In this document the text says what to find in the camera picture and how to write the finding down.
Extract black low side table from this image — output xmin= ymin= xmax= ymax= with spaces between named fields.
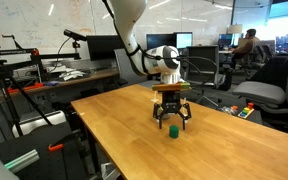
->
xmin=216 ymin=103 xmax=264 ymax=126

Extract seated person brown jacket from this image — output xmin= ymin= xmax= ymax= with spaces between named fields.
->
xmin=232 ymin=28 xmax=262 ymax=66

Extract beige lamp shade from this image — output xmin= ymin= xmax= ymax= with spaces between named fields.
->
xmin=227 ymin=23 xmax=244 ymax=35

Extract grey padded office chair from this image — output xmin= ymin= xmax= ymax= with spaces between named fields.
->
xmin=232 ymin=53 xmax=288 ymax=116

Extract small distant monitor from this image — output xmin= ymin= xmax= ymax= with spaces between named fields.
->
xmin=217 ymin=33 xmax=234 ymax=51

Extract white crumpled papers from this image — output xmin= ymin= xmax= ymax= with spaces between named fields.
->
xmin=58 ymin=68 xmax=87 ymax=82

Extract black stereo camera bar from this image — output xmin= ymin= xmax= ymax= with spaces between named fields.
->
xmin=63 ymin=28 xmax=88 ymax=43

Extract long wooden wall desk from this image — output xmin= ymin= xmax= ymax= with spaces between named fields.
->
xmin=0 ymin=56 xmax=189 ymax=99

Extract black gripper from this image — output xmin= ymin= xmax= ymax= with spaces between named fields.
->
xmin=152 ymin=91 xmax=192 ymax=130

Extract black mesh office chair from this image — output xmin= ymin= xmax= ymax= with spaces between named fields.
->
xmin=184 ymin=45 xmax=233 ymax=104

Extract white rounded machine cover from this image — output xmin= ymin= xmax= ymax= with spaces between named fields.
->
xmin=11 ymin=110 xmax=68 ymax=139

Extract bright white-screen monitor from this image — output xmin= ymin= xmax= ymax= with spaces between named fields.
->
xmin=175 ymin=31 xmax=194 ymax=50

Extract large dark monitor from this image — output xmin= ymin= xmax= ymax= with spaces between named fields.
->
xmin=85 ymin=34 xmax=125 ymax=62

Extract pale flat toy orange end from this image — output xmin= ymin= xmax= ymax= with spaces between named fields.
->
xmin=222 ymin=105 xmax=239 ymax=116

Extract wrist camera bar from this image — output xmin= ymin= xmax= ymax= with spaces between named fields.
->
xmin=151 ymin=82 xmax=192 ymax=93

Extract dark blue-screen monitor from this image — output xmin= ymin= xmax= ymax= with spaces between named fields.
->
xmin=146 ymin=33 xmax=177 ymax=51

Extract orange bar clamp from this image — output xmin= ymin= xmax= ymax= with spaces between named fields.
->
xmin=6 ymin=82 xmax=45 ymax=94

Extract green cylinder block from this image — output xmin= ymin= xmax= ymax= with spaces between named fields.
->
xmin=168 ymin=125 xmax=180 ymax=139

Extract colourful wooden stacking toy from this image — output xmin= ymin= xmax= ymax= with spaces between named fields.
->
xmin=237 ymin=102 xmax=255 ymax=119

